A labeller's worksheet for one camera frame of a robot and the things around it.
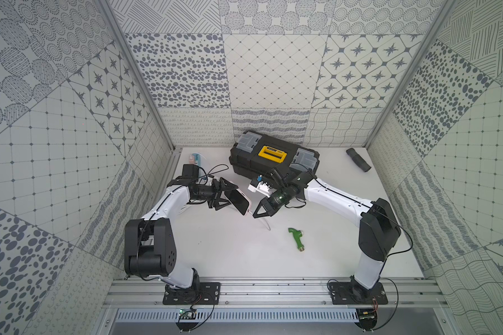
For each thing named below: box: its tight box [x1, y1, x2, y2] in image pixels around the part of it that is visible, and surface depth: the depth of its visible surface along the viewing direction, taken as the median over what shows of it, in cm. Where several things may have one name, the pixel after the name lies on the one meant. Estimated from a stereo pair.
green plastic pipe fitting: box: [287, 227, 305, 252], surface depth 88 cm
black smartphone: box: [224, 188, 252, 217], surface depth 81 cm
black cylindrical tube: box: [345, 147, 372, 173], surface depth 113 cm
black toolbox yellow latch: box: [229, 130, 320, 179], surface depth 97 cm
